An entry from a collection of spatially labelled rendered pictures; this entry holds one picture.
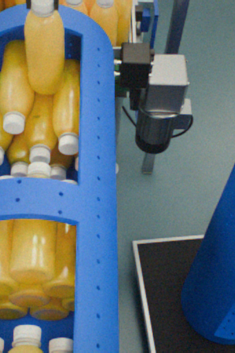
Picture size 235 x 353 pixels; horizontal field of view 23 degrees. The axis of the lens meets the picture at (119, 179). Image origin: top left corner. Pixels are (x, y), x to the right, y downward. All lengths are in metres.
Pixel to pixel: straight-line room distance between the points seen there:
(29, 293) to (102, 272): 0.14
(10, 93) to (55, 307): 0.41
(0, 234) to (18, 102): 0.28
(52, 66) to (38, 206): 0.31
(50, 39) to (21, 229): 0.34
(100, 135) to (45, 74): 0.17
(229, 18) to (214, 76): 0.41
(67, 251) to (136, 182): 1.46
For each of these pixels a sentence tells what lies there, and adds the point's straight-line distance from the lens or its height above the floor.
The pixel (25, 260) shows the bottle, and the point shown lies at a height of 1.19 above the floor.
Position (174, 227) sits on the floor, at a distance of 2.30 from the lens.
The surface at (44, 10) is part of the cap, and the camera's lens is 1.02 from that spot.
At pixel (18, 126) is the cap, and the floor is 1.12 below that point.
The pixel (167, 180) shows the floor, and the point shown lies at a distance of 2.41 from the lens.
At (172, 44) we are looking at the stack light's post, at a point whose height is 0.72.
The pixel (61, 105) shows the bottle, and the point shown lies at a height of 1.13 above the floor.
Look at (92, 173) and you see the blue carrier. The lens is 0.95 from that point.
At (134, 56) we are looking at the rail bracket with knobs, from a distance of 1.41.
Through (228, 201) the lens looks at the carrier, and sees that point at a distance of 1.40.
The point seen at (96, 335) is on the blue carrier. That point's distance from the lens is 0.84.
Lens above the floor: 1.99
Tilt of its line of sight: 57 degrees down
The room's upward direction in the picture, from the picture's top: 8 degrees clockwise
